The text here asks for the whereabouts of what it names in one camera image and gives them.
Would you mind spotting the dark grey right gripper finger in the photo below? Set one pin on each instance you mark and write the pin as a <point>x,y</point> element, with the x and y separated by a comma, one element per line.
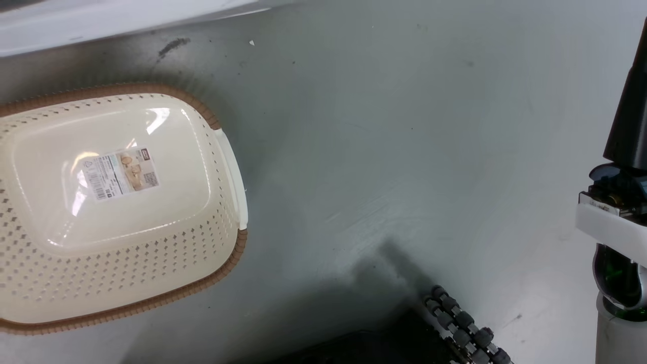
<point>632,116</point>

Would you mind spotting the printed product label sticker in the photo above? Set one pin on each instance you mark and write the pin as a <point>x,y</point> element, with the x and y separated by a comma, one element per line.
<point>120,174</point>

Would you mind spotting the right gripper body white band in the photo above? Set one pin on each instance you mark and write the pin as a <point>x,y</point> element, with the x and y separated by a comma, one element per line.
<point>614,222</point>

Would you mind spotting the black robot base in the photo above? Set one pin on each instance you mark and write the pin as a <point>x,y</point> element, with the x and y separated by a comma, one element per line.
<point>374,346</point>

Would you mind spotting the cream plastic laundry basket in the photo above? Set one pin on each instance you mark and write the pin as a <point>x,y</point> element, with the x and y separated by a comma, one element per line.
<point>126,253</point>

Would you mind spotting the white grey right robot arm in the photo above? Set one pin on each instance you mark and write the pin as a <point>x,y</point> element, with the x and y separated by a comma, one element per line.
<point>619,338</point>

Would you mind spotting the grey roller robot wheel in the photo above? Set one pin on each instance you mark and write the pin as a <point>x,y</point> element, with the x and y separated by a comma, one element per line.
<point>462,328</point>

